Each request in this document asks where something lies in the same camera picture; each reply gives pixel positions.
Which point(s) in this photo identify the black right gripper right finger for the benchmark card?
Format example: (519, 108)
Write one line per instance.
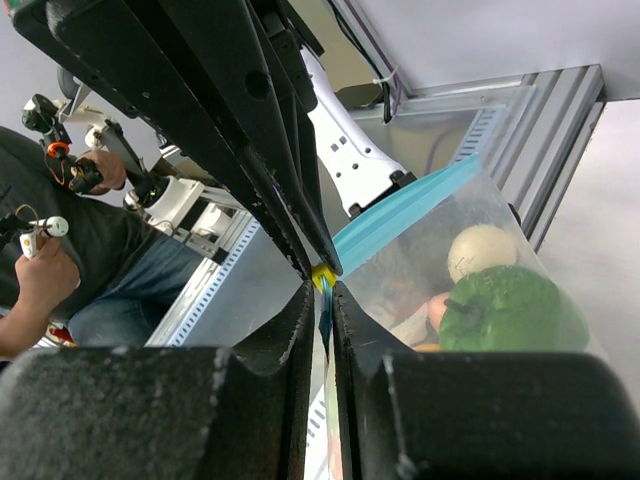
(409, 415)

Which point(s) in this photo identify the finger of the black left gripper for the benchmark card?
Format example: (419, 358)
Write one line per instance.
(124, 51)
(242, 62)

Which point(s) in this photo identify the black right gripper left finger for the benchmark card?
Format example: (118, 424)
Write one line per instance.
(235, 412)

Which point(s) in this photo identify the pink egg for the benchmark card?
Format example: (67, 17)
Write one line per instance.
(436, 309)

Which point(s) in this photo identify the green bell pepper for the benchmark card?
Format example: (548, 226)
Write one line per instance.
(510, 308)

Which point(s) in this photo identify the clear zip top bag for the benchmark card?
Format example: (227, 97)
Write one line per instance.
(395, 256)

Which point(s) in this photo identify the white egg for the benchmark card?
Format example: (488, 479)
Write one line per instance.
(479, 247)

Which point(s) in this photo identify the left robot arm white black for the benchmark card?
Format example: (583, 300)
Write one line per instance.
(362, 174)

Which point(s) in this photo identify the person's upper hand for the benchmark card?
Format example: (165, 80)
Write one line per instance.
(112, 169)

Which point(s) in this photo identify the person's lower hand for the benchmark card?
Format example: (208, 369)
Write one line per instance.
(47, 279)

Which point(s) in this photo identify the seated person dark shirt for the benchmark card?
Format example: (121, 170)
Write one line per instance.
(130, 272)

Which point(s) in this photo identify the white slotted cable duct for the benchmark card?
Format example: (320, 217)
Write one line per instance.
(201, 289)

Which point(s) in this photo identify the aluminium mounting rail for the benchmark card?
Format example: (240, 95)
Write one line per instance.
(530, 131)

